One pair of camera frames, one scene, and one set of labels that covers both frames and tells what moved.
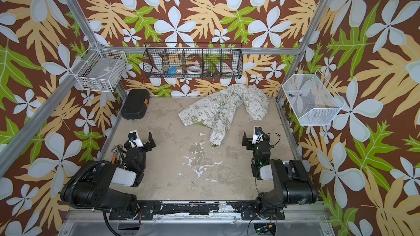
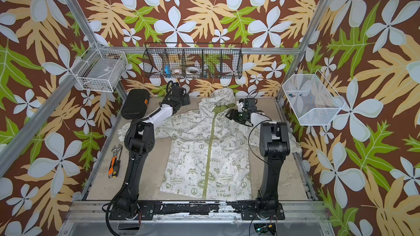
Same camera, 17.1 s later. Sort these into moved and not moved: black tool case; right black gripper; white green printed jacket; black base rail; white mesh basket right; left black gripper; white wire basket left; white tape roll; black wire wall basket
Moved: right black gripper; left black gripper; white green printed jacket
Not moved: black tool case; white tape roll; black base rail; white mesh basket right; white wire basket left; black wire wall basket
